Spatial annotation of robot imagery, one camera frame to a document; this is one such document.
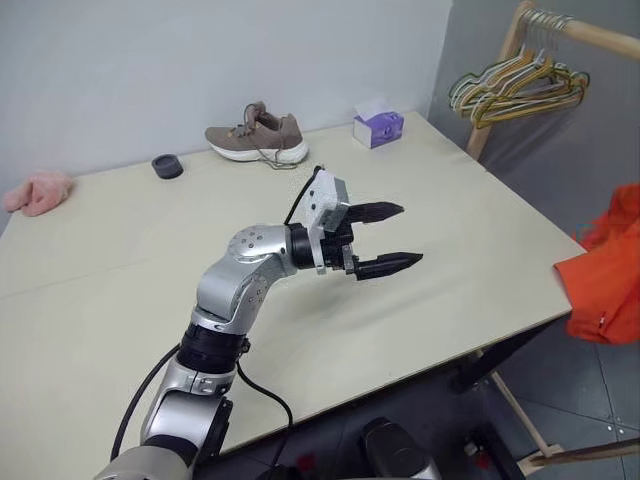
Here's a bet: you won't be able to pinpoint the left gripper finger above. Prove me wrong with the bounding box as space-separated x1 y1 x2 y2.
347 201 406 227
349 251 426 282

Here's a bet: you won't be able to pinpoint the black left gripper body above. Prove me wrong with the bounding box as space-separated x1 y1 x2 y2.
320 218 361 275

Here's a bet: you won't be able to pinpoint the orange shorts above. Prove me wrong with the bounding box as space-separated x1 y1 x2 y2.
553 183 640 346

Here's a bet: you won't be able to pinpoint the purple tissue box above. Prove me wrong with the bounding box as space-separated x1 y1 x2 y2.
352 96 406 151

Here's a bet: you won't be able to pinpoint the brown sneaker with white sole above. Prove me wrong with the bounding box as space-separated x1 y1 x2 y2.
204 101 310 172

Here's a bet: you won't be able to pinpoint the bundle of clothes hangers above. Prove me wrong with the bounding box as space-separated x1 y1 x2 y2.
469 13 591 129

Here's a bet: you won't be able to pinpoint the dark rounded shape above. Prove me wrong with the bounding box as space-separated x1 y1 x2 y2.
359 417 452 480

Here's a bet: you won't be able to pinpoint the black round dish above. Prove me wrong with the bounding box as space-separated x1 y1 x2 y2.
151 153 187 182

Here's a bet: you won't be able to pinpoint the wooden clothes rack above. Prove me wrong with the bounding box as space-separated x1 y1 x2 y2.
466 0 640 477

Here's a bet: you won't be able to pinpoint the pink fluffy slipper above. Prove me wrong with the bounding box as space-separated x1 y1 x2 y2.
2 169 76 218

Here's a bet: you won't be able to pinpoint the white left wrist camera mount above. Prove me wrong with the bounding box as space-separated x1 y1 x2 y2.
299 169 351 277

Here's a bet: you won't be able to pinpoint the thin black left wrist cable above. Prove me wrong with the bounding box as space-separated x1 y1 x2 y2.
283 163 324 226

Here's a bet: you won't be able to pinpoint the green wire hanger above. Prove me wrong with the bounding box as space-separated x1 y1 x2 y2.
448 14 561 124

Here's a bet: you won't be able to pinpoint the black table frame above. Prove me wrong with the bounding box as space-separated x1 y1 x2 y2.
449 317 577 397

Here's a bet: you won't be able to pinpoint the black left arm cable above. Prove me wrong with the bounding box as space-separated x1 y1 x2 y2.
109 344 295 480

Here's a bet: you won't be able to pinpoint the white wire hanger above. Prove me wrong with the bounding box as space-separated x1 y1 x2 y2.
464 10 572 109

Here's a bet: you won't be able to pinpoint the grey wire hanger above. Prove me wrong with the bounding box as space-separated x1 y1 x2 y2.
479 12 584 114

